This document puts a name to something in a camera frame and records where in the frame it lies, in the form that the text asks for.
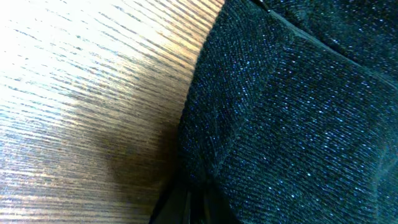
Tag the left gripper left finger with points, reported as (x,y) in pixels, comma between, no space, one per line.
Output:
(173,206)

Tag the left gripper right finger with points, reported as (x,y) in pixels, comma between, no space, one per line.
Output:
(217,209)

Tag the black knit sweater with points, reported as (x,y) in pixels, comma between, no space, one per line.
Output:
(292,113)

